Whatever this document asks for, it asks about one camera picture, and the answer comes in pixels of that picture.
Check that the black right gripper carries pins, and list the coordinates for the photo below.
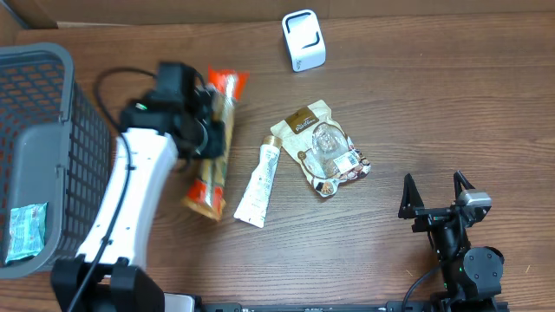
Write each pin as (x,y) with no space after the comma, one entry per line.
(412,206)

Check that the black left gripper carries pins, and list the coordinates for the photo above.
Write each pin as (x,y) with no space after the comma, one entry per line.
(218,145)

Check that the orange spaghetti packet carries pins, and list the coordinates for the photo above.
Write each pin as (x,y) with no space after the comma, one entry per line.
(206,195)

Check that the white tube with gold cap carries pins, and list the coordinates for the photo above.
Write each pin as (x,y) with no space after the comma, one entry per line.
(253,206)

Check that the beige brown snack pouch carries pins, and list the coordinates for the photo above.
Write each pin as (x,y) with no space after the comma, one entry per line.
(325,153)

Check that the teal wet wipes packet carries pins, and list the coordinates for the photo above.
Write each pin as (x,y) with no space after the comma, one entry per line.
(27,229)

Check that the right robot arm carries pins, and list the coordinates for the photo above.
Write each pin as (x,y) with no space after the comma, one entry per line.
(471,275)

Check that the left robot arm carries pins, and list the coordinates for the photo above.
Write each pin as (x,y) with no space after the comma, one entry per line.
(170,122)

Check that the white barcode scanner box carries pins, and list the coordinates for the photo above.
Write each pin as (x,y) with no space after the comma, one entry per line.
(304,40)

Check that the dark grey plastic basket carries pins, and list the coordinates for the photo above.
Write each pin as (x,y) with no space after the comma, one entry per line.
(55,149)

